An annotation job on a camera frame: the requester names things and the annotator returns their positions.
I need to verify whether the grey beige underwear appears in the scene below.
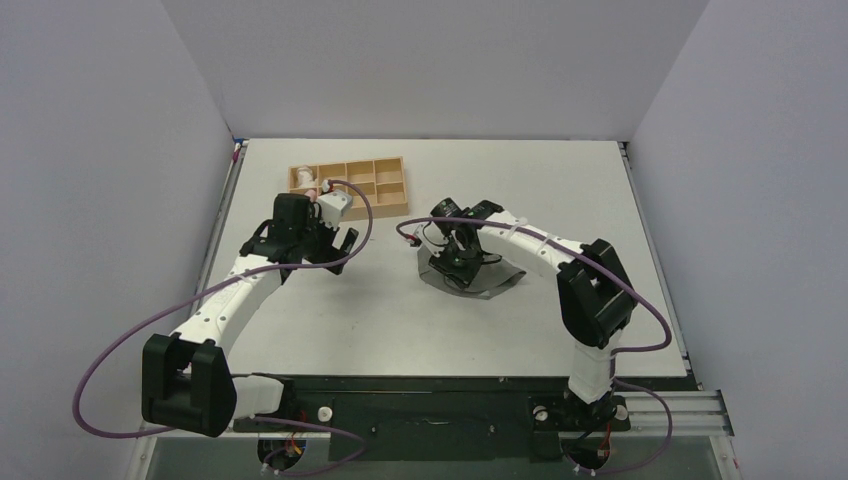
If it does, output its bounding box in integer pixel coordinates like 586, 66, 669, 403
417, 248, 527, 300

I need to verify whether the wooden compartment tray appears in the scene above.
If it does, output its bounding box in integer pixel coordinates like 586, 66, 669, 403
287, 157, 409, 219

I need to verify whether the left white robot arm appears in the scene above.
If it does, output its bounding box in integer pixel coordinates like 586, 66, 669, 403
141, 190, 358, 437

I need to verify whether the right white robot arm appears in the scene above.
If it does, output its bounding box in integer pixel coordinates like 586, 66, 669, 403
415, 198, 636, 427

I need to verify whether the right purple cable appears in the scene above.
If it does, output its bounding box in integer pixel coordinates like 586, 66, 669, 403
396, 217, 676, 477

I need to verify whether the white rolled underwear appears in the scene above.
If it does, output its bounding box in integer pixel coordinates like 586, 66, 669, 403
294, 166, 316, 188

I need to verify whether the purple cable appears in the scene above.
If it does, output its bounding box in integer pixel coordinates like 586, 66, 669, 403
396, 217, 676, 477
71, 178, 376, 478

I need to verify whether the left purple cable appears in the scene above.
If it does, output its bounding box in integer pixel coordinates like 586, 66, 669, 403
71, 178, 376, 478

